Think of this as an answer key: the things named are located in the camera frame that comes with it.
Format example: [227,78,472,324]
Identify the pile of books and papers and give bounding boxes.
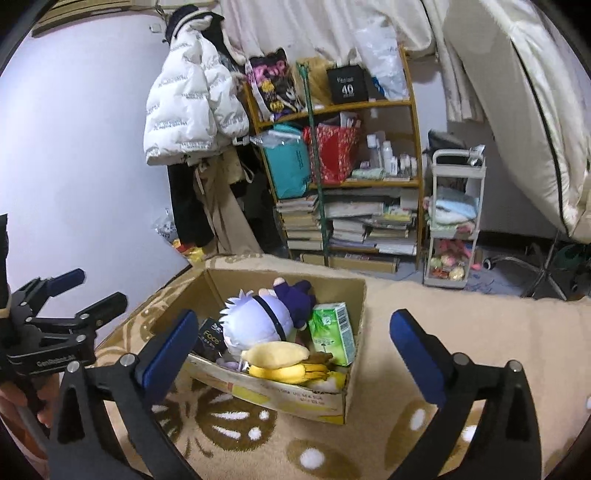
[323,187,419,257]

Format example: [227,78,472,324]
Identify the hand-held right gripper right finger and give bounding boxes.
[389,309,543,480]

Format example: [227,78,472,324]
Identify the colourful plush toys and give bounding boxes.
[429,239,476,280]

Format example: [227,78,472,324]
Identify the metal chair base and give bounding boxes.
[485,231,587,302]

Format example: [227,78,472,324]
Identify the stack of books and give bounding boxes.
[276,195,324,253]

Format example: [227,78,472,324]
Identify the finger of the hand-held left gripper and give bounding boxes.
[28,292,129,334]
[11,268,87,319]

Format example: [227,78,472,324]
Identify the flat cardboard box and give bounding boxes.
[299,251,400,274]

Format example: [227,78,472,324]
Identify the green pole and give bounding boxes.
[295,62,334,268]

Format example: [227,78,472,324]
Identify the white puffer jacket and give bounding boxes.
[143,21,251,166]

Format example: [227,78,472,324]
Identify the printed cardboard box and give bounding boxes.
[185,268,368,426]

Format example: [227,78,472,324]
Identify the light yellow plush toy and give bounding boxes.
[305,370,347,393]

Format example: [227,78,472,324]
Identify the cream yellow oval plush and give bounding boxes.
[241,342,310,369]

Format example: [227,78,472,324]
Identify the teal bag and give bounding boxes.
[260,124,313,200]

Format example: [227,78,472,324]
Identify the black pink printed tote bag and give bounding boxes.
[247,50,308,123]

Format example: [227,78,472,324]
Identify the dark grey hanging garment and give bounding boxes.
[231,138,288,259]

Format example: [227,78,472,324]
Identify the yellow banana plush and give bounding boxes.
[248,362,331,384]

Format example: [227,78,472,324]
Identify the white hanging sheet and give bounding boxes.
[217,0,485,123]

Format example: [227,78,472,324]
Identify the group of toiletry bottles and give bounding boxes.
[360,131,419,179]

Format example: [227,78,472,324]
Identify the black hanging coat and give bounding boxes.
[167,161,216,248]

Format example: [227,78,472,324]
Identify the patterned plastic bag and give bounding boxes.
[152,208,179,243]

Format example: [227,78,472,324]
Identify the blue white pillow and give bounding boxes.
[427,187,479,222]

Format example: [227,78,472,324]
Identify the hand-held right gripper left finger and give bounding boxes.
[46,309,204,480]

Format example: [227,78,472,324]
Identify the purple robed plush doll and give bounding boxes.
[221,277,317,359]

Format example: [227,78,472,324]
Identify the black paper bag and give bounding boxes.
[326,65,370,105]

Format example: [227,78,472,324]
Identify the tan fluffy bag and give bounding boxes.
[306,58,334,110]

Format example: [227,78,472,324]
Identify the clear plastic bag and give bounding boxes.
[355,21,411,101]

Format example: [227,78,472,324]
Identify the beige trench coat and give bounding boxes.
[191,151,265,257]

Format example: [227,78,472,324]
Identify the wooden shelf unit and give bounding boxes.
[242,48,426,271]

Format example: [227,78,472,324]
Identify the black tissue pack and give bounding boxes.
[198,318,228,361]

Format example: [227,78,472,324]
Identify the red patterned bag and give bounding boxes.
[303,122,362,185]

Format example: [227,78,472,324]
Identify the green drink carton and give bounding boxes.
[308,302,357,367]

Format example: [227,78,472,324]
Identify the beige brown printed rug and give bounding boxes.
[92,254,591,480]

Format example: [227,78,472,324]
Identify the white trolley cart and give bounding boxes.
[422,148,487,291]

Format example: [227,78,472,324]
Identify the person's left hand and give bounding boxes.
[0,376,60,430]

